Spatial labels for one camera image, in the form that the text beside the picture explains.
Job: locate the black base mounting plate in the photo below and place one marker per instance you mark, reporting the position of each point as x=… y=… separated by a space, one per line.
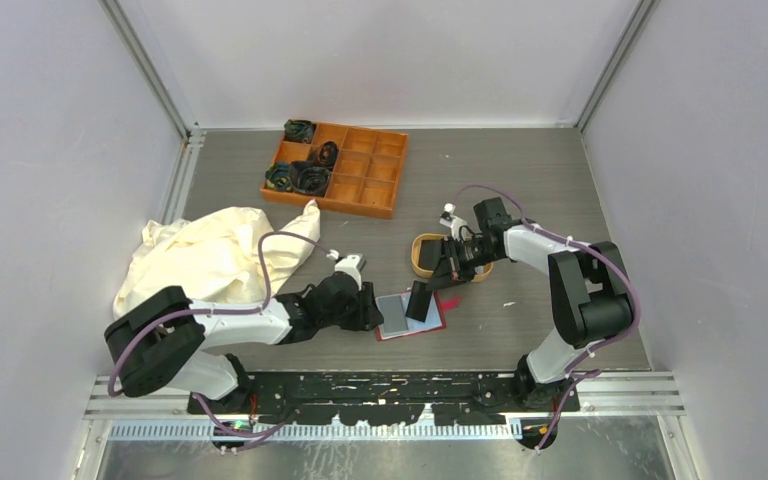
x=464 y=398

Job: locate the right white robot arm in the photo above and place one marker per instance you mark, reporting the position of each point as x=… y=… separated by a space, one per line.
x=590 y=296

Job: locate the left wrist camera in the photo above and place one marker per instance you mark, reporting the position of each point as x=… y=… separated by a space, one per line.
x=351 y=265

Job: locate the dark rolled belt middle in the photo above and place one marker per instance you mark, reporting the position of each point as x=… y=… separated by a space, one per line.
x=324 y=155

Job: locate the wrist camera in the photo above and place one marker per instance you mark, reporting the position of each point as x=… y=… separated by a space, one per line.
x=351 y=265
x=456 y=225

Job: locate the green rolled belt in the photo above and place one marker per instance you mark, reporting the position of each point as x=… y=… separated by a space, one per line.
x=277 y=178

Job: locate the cream cloth bag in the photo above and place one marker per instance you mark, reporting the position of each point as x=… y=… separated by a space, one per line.
x=216 y=257

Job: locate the large black rolled belt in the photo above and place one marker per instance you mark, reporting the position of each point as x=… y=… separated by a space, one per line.
x=307 y=178

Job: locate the black card in holder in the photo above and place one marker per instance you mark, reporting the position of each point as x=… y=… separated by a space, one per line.
x=394 y=319

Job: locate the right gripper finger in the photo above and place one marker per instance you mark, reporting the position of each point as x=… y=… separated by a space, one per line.
x=443 y=250
x=443 y=277

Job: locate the dark rolled belt top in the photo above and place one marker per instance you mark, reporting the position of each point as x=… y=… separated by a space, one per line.
x=299 y=131

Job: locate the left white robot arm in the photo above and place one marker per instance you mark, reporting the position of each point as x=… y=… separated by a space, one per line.
x=164 y=341

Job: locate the red card holder wallet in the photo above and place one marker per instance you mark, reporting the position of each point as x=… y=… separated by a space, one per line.
x=435 y=320

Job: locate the tan oval tray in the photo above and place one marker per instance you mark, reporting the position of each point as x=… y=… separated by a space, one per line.
x=421 y=266

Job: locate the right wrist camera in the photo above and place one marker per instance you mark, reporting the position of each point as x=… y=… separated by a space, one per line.
x=456 y=225

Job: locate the dark rolled belt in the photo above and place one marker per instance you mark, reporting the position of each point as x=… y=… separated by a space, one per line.
x=324 y=155
x=299 y=131

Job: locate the orange compartment organizer tray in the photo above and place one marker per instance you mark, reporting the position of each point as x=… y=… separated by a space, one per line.
x=366 y=178

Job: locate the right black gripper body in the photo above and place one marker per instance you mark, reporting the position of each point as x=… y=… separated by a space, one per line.
x=473 y=254

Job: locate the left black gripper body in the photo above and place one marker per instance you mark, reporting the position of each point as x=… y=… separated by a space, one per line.
x=348 y=318

